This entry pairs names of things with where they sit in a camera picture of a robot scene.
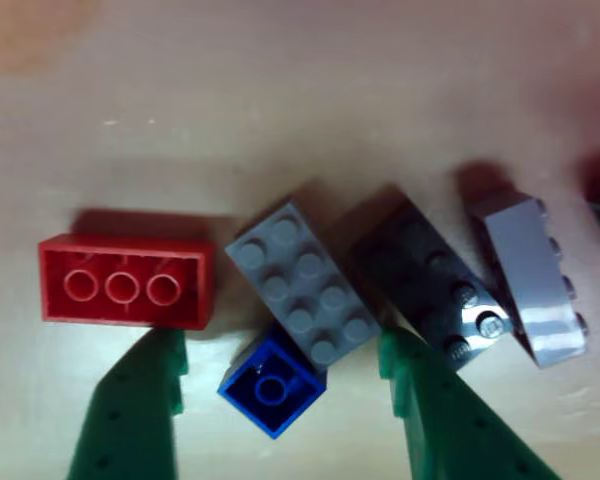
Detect red long lego brick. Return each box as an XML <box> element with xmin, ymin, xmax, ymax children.
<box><xmin>37</xmin><ymin>232</ymin><xmax>217</xmax><ymax>332</ymax></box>

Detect blue square lego brick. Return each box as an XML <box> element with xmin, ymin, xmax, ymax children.
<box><xmin>217</xmin><ymin>322</ymin><xmax>329</xmax><ymax>441</ymax></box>

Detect light grey lego brick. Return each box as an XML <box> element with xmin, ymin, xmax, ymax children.
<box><xmin>223</xmin><ymin>199</ymin><xmax>382</xmax><ymax>372</ymax></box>

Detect dark green lego brick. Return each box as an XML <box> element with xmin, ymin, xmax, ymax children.
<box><xmin>352</xmin><ymin>194</ymin><xmax>511</xmax><ymax>372</ymax></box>

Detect grey narrow lego brick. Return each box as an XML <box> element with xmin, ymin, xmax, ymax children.
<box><xmin>467</xmin><ymin>192</ymin><xmax>594</xmax><ymax>370</ymax></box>

